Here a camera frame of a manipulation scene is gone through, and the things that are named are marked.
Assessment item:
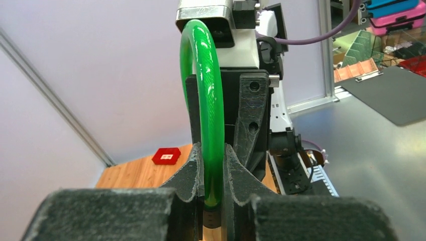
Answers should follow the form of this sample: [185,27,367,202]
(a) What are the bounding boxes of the green cable lock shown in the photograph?
[180,19,225,229]

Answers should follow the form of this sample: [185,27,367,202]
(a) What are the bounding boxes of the red window block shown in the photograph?
[151,147,181,165]

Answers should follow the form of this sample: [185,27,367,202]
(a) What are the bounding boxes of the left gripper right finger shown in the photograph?
[222,145,398,240]

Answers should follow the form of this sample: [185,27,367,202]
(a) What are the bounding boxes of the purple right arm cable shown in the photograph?
[256,0,362,46]

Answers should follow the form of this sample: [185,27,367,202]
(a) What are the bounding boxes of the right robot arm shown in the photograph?
[175,1,316,200]

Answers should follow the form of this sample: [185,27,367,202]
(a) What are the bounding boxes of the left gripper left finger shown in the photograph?
[22,143,202,240]

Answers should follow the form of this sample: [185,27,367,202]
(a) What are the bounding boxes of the pink blue storage cases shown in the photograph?
[363,0,425,36]

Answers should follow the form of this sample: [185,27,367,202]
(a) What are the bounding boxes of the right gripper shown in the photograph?
[185,68,280,174]

